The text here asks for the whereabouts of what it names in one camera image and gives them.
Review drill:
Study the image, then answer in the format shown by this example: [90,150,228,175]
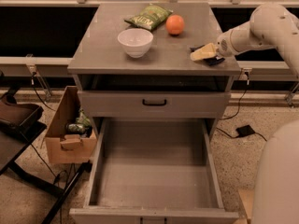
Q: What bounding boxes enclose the black cable left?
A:
[30,71,58,112]

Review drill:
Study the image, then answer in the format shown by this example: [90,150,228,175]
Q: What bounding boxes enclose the black drawer handle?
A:
[142,99,167,106]

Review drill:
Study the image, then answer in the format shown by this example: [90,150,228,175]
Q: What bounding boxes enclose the closed grey drawer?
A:
[78,91,231,119]

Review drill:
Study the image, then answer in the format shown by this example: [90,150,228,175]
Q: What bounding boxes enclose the orange fruit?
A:
[165,15,185,35]

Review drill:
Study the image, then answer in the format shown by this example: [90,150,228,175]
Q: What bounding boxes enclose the green chip bag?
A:
[124,5,173,31]

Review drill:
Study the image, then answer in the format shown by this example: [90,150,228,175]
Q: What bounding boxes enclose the black power adapter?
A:
[236,125,255,137]

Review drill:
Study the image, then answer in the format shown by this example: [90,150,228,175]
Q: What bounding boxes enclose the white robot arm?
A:
[190,3,299,224]

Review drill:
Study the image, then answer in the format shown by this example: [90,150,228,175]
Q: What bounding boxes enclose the cardboard box bottom right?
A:
[238,189,254,224]

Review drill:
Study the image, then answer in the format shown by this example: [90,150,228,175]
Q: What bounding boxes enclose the black table left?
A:
[0,130,92,224]

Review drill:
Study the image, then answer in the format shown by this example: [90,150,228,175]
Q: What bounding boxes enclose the white ceramic bowl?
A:
[118,28,153,58]

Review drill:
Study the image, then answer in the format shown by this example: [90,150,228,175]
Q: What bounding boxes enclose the green can in box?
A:
[65,123,86,134]

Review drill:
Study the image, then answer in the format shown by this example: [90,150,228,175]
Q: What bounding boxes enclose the dark blue snack bar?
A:
[202,55,225,66]

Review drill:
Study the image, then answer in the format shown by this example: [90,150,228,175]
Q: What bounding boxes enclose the open cardboard box left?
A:
[45,86,97,163]

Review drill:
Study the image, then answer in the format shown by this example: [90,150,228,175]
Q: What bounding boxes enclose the dark brown tray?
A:
[0,95,43,134]

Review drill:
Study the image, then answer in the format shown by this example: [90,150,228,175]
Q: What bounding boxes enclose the open grey drawer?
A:
[70,119,238,224]

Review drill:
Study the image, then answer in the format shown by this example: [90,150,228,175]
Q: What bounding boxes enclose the black cable on floor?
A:
[216,127,269,142]

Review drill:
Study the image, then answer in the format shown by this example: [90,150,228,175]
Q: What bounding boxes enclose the green packet in box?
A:
[76,108,92,127]

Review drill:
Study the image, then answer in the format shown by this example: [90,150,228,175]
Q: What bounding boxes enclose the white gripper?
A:
[190,31,235,62]

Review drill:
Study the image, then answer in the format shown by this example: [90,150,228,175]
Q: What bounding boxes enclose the grey drawer cabinet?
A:
[68,2,240,133]

